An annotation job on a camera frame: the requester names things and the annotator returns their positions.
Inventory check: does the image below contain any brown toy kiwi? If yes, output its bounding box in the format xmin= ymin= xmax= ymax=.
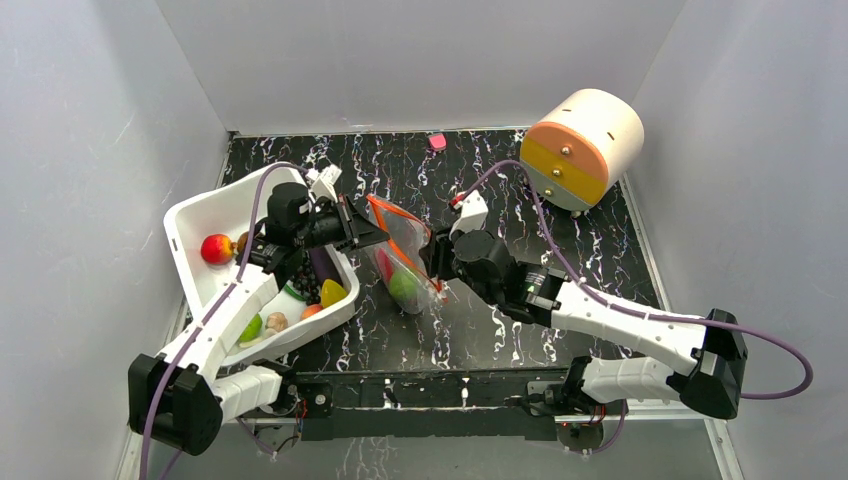
xmin=236 ymin=231 xmax=249 ymax=254

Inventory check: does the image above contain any clear zip bag orange zipper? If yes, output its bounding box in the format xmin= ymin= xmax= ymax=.
xmin=366 ymin=194 xmax=442 ymax=314

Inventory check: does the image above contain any green toy bean pod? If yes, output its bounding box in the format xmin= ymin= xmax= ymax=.
xmin=284 ymin=285 xmax=304 ymax=302

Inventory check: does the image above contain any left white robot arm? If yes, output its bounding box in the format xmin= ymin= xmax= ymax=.
xmin=128 ymin=179 xmax=389 ymax=456

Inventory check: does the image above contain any red yellow toy pomegranate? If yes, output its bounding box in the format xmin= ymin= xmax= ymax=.
xmin=200 ymin=234 xmax=236 ymax=266

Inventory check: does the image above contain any green toy custard apple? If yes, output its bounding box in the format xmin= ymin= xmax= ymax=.
xmin=388 ymin=270 xmax=419 ymax=305

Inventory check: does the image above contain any light green toy fruit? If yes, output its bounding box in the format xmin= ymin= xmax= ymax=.
xmin=238 ymin=314 xmax=264 ymax=343

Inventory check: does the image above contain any purple toy eggplant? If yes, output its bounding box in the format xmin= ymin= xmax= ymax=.
xmin=309 ymin=247 xmax=342 ymax=285

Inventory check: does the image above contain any black toy grape bunch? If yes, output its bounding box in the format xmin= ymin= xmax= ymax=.
xmin=291 ymin=254 xmax=321 ymax=306

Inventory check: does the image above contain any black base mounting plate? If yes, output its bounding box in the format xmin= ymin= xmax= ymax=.
xmin=280 ymin=367 xmax=604 ymax=441

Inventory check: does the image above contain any orange toy peach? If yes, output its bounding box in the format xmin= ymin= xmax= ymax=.
xmin=300 ymin=304 xmax=323 ymax=321

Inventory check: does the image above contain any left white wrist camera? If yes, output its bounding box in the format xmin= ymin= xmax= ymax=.
xmin=306 ymin=164 xmax=342 ymax=203

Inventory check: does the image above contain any yellow toy starfruit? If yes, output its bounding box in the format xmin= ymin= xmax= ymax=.
xmin=320 ymin=279 xmax=348 ymax=309

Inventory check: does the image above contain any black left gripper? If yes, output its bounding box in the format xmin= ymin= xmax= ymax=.
xmin=296 ymin=196 xmax=391 ymax=255

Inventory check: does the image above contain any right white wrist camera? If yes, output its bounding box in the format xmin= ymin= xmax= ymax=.
xmin=449 ymin=191 xmax=489 ymax=241

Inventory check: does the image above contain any small pink eraser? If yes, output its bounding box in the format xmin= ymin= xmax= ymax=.
xmin=427 ymin=133 xmax=447 ymax=152

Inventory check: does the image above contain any beige toy garlic bulb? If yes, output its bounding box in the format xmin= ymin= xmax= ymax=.
xmin=265 ymin=312 xmax=289 ymax=335

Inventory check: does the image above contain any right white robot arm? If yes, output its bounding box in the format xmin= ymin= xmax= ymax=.
xmin=418 ymin=230 xmax=747 ymax=420

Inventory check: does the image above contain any round cream drawer cabinet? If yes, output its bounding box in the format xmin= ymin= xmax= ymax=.
xmin=519 ymin=88 xmax=645 ymax=214

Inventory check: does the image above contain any white plastic bin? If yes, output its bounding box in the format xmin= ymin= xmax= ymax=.
xmin=163 ymin=168 xmax=360 ymax=367

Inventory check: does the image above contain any red toy chili pepper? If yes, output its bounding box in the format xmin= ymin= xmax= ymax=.
xmin=375 ymin=247 xmax=394 ymax=283

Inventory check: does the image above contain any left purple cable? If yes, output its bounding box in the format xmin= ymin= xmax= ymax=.
xmin=137 ymin=162 xmax=313 ymax=480

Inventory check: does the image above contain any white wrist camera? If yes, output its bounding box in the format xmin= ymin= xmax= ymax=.
xmin=449 ymin=191 xmax=489 ymax=241
xmin=306 ymin=164 xmax=342 ymax=203

